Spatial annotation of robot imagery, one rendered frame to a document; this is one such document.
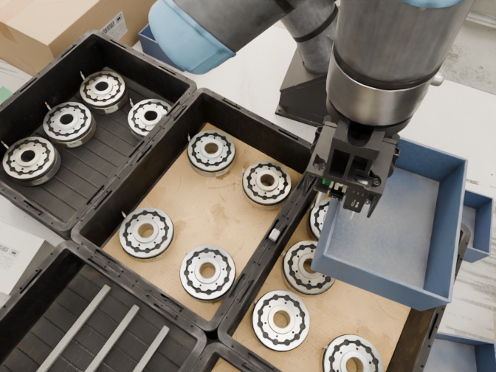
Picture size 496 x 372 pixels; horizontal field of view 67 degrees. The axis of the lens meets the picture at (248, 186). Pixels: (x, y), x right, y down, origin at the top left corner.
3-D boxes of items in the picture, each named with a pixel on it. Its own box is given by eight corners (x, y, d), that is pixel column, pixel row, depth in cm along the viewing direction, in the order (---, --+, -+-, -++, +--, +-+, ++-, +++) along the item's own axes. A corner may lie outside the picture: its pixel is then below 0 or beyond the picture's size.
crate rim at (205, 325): (201, 91, 81) (201, 84, 79) (323, 156, 75) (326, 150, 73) (70, 240, 65) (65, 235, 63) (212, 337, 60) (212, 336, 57)
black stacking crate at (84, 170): (107, 66, 96) (93, 29, 85) (202, 118, 90) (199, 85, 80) (-18, 181, 80) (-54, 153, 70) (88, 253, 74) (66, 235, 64)
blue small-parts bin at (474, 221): (390, 235, 91) (401, 225, 84) (399, 184, 97) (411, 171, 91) (472, 263, 89) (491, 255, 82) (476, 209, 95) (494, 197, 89)
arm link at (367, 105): (348, 7, 29) (459, 29, 27) (339, 54, 33) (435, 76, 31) (318, 75, 26) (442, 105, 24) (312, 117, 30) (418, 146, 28)
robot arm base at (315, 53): (320, 35, 98) (300, 4, 92) (372, 21, 87) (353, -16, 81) (296, 78, 94) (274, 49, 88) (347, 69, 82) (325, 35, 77)
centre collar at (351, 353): (347, 345, 64) (348, 344, 64) (373, 362, 63) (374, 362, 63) (333, 371, 62) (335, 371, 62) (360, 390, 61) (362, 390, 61)
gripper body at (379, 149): (298, 198, 39) (307, 128, 29) (322, 136, 43) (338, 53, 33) (370, 221, 38) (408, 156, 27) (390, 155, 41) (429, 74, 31)
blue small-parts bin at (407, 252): (345, 149, 58) (360, 122, 51) (441, 181, 56) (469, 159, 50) (309, 269, 49) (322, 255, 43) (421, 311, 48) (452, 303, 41)
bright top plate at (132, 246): (144, 198, 75) (143, 197, 74) (184, 226, 73) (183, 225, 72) (108, 238, 71) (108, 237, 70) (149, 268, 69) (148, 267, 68)
